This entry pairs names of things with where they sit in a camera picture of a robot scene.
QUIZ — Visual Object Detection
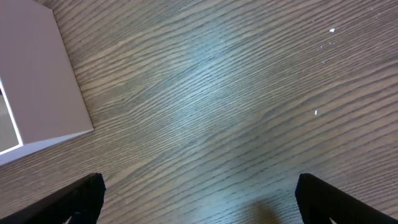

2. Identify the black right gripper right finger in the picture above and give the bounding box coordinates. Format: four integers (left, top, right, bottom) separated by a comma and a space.
295, 173, 395, 224

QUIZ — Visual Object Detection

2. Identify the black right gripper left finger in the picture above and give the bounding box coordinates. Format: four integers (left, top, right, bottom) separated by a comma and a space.
1, 173, 106, 224

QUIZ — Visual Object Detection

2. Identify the white cardboard box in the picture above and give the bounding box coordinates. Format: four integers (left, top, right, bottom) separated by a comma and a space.
1, 0, 93, 164

